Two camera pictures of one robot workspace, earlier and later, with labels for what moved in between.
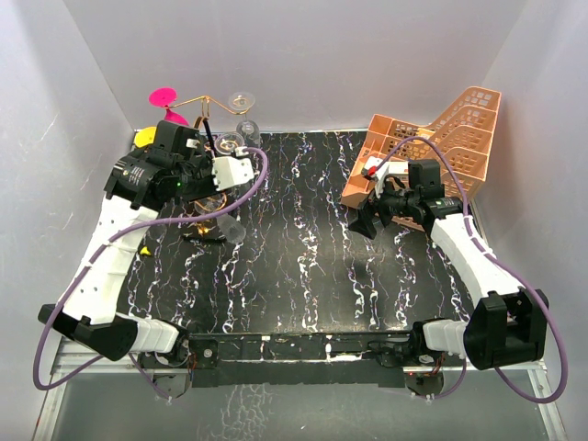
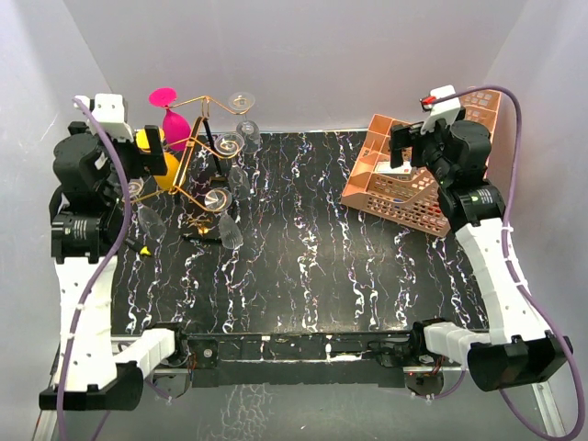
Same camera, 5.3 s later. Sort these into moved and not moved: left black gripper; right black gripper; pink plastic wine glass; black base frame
Moved: left black gripper; right black gripper
Not moved: pink plastic wine glass; black base frame
